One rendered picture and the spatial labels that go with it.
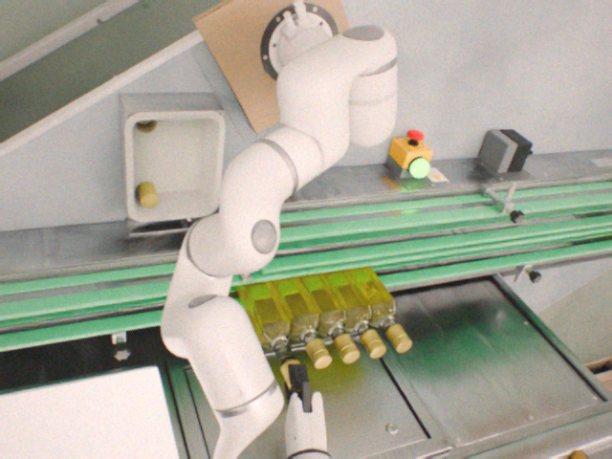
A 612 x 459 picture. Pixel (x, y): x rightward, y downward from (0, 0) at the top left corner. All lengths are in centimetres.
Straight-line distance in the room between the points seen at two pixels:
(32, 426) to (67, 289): 24
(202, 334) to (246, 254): 10
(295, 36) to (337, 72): 31
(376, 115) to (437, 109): 54
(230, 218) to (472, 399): 80
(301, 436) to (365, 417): 28
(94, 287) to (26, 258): 13
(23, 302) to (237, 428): 51
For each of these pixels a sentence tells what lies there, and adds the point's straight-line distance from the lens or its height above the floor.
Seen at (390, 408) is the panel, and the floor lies 121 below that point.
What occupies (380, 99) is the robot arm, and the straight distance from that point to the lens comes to 82.
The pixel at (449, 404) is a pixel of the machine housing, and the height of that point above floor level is 121.
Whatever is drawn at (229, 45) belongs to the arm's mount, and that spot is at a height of 77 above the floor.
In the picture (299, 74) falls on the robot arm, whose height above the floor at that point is 110.
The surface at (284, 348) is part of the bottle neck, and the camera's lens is 102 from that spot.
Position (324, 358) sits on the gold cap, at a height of 116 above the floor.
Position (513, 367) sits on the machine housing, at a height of 117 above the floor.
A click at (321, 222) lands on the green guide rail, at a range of 112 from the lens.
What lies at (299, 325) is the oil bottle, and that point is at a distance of 105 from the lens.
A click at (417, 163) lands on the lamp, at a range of 127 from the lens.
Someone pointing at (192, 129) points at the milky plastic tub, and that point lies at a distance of 110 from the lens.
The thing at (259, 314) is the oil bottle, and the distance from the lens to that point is 105.
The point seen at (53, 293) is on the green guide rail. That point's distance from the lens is 108.
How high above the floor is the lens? 172
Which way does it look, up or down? 46 degrees down
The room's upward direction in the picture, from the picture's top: 148 degrees clockwise
